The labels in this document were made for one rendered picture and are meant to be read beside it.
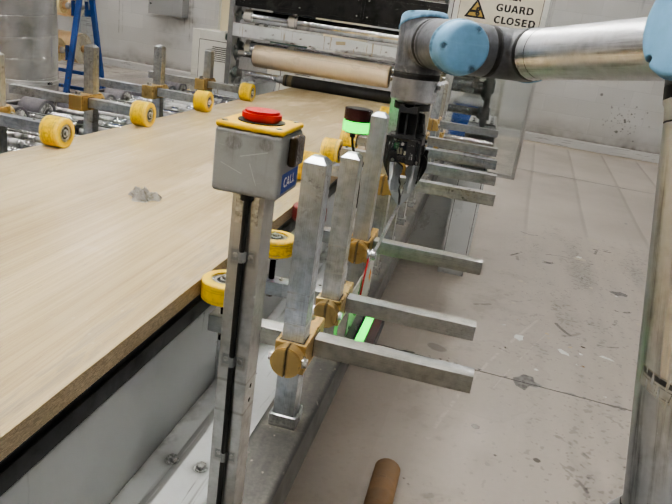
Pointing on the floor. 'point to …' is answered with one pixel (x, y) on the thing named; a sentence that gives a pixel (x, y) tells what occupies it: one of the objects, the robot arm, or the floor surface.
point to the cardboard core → (383, 482)
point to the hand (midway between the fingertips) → (400, 197)
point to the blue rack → (76, 42)
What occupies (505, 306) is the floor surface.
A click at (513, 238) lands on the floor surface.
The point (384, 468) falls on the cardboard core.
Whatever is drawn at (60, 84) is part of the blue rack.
